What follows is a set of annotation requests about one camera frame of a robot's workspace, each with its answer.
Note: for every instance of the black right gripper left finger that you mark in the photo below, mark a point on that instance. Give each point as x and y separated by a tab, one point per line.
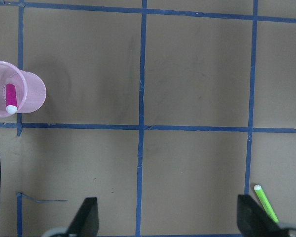
86	220

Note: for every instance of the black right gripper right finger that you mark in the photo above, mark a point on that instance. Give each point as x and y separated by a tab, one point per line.
253	221

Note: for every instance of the pink mesh cup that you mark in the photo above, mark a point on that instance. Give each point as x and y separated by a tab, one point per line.
30	89

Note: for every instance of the pink highlighter pen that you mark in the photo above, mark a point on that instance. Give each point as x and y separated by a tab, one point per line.
11	99

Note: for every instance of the green highlighter pen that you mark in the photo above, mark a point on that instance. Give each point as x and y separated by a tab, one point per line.
265	202

